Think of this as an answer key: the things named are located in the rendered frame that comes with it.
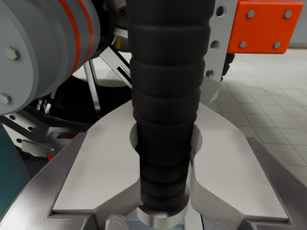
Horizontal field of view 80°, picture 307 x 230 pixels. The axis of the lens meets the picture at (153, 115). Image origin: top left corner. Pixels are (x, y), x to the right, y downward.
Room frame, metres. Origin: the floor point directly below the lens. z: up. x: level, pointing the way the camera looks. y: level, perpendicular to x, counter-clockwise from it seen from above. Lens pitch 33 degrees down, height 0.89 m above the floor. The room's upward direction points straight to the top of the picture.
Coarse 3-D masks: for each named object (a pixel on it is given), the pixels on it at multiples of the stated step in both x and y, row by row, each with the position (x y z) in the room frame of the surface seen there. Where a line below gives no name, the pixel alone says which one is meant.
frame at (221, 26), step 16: (224, 0) 0.29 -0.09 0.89; (224, 16) 0.29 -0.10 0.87; (224, 32) 0.29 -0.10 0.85; (208, 48) 0.29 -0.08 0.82; (224, 48) 0.29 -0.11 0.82; (208, 64) 0.29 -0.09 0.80; (208, 80) 0.29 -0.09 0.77; (208, 96) 0.29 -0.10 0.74; (16, 112) 0.35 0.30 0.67; (16, 128) 0.31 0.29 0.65; (32, 128) 0.35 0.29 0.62; (48, 128) 0.35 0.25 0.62; (64, 128) 0.36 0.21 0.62; (80, 128) 0.36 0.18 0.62; (16, 144) 0.30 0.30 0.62; (32, 144) 0.30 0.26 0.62; (48, 144) 0.30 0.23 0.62; (64, 144) 0.30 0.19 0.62
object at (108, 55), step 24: (96, 0) 0.44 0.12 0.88; (120, 0) 0.40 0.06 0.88; (120, 24) 0.45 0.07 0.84; (120, 72) 0.40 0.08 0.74; (48, 96) 0.45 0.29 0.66; (72, 96) 0.50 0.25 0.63; (96, 96) 0.40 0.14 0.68; (120, 96) 0.53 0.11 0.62; (72, 120) 0.39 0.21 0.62; (96, 120) 0.40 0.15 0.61
